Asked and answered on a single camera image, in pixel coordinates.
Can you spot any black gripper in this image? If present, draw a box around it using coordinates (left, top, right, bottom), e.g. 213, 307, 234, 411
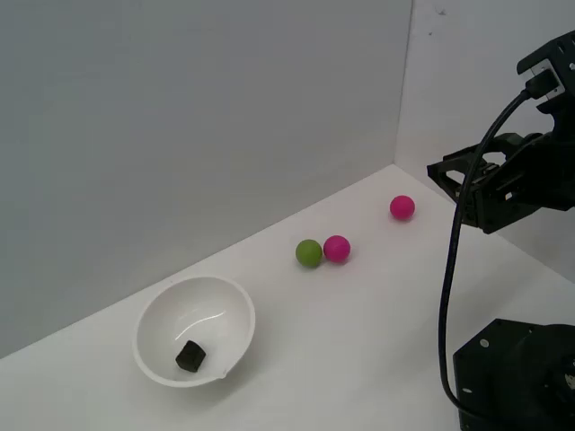
426, 129, 575, 235

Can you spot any small black box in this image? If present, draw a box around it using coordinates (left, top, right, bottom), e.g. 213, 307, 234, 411
174, 339, 208, 374

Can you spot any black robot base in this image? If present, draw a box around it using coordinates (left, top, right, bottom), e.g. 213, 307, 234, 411
451, 318, 575, 431

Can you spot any white bowl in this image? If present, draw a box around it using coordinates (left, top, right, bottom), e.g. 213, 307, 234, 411
132, 274, 257, 390

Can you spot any pink ball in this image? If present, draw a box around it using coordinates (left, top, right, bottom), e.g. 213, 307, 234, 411
322, 234, 352, 265
389, 195, 416, 222

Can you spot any green ball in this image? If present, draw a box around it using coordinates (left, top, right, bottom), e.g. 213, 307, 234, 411
295, 238, 323, 269

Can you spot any thick black camera cable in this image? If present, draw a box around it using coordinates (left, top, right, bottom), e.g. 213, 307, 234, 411
438, 74, 556, 417

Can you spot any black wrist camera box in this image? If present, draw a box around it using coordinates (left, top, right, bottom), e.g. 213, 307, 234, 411
516, 30, 575, 107

